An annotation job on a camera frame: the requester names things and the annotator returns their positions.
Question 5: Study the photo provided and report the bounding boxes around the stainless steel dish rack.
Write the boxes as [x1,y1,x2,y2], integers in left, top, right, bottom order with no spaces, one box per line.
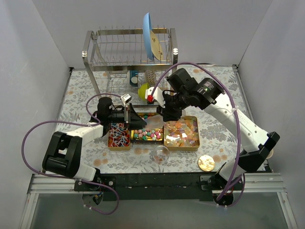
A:
[81,27,178,94]

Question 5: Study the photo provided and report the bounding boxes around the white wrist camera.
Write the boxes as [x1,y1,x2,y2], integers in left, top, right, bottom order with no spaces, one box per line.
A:
[145,87,165,108]
[121,94,132,106]

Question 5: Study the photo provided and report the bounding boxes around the patterned paper cup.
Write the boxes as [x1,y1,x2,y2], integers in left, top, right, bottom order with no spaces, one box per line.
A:
[144,70,156,87]

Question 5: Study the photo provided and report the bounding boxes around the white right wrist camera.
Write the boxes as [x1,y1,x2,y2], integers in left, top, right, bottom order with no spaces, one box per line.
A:
[145,87,165,108]

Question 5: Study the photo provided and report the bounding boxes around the gold tin with lollipops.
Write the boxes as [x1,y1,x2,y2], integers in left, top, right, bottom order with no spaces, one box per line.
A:
[107,123,131,151]

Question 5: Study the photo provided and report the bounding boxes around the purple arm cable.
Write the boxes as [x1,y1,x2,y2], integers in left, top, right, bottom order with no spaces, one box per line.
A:
[21,93,124,215]
[152,62,246,208]

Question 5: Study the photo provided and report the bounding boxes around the gold tin with popsicle candies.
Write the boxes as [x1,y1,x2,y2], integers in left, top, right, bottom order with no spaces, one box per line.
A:
[163,116,200,151]

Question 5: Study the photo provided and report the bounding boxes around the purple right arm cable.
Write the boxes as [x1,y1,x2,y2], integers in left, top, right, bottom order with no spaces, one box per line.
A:
[152,62,246,208]

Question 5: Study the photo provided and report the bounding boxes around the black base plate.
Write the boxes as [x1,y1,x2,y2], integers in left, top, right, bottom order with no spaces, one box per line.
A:
[73,172,246,202]

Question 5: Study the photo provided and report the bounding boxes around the teal white cup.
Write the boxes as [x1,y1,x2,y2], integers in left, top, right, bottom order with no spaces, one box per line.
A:
[129,70,138,87]

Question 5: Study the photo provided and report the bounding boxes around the beige paper cup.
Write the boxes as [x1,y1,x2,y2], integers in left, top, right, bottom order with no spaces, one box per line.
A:
[267,149,274,159]

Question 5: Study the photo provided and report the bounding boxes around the blue plate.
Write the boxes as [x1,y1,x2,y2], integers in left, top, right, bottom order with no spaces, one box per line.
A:
[142,13,154,61]

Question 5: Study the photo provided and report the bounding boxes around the floral table mat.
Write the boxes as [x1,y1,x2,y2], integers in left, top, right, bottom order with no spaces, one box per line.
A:
[59,66,250,173]

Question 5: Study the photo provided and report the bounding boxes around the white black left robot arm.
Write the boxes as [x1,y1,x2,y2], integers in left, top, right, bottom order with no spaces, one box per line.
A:
[42,97,147,191]

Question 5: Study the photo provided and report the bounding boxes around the aluminium frame rail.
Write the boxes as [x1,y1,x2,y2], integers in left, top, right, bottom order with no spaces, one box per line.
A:
[27,173,297,229]

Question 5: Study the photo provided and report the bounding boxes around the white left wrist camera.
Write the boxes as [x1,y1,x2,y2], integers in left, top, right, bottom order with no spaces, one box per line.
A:
[121,94,132,106]

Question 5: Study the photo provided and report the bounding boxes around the green bowl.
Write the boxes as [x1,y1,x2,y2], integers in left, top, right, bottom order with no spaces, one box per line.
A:
[138,83,150,101]

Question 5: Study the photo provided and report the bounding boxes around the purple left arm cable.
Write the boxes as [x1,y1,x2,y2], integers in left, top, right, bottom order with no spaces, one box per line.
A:
[21,93,124,215]

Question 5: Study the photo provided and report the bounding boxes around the black tin with star candies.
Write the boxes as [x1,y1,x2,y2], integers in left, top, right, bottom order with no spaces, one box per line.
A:
[131,120,164,144]

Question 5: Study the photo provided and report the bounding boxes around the beige patterned plate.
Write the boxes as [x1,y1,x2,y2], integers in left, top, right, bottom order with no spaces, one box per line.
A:
[150,31,163,61]

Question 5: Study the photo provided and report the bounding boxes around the gold jar lid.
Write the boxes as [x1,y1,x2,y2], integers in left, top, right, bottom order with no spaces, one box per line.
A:
[198,155,215,172]

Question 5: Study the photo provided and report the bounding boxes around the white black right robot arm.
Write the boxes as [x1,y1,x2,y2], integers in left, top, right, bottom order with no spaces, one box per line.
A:
[146,68,280,190]

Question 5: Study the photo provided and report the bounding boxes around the clear plastic jar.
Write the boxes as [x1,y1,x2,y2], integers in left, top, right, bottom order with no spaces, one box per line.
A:
[151,146,170,165]

